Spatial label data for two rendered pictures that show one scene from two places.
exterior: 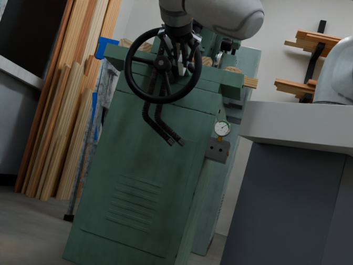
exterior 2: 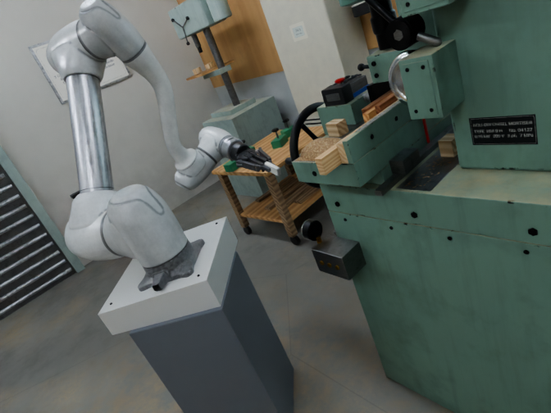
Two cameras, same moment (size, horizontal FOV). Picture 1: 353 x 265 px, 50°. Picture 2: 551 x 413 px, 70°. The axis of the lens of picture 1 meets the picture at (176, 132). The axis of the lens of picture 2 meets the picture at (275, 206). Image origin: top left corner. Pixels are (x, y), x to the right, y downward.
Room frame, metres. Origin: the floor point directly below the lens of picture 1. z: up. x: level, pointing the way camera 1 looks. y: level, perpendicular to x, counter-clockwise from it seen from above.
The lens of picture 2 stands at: (2.10, -0.93, 1.23)
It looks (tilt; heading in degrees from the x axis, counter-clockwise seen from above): 24 degrees down; 136
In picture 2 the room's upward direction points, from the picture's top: 22 degrees counter-clockwise
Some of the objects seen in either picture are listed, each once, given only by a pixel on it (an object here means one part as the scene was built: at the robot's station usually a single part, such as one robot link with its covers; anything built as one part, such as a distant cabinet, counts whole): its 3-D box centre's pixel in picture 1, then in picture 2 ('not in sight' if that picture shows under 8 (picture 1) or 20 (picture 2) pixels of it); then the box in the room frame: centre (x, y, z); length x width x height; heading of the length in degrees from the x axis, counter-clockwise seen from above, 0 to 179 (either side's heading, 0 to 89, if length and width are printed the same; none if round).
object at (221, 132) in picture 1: (221, 130); (313, 233); (1.41, -0.16, 0.65); 0.06 x 0.04 x 0.08; 78
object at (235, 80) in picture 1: (173, 69); (378, 123); (1.57, 0.09, 0.87); 0.61 x 0.30 x 0.06; 78
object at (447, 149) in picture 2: not in sight; (450, 145); (1.79, 0.00, 0.82); 0.04 x 0.03 x 0.04; 75
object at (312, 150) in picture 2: (232, 72); (323, 146); (1.54, -0.16, 0.92); 0.14 x 0.09 x 0.04; 168
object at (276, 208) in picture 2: not in sight; (282, 176); (0.39, 0.88, 0.32); 0.66 x 0.57 x 0.64; 82
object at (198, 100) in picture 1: (178, 107); (459, 163); (1.79, 0.03, 0.76); 0.57 x 0.45 x 0.09; 168
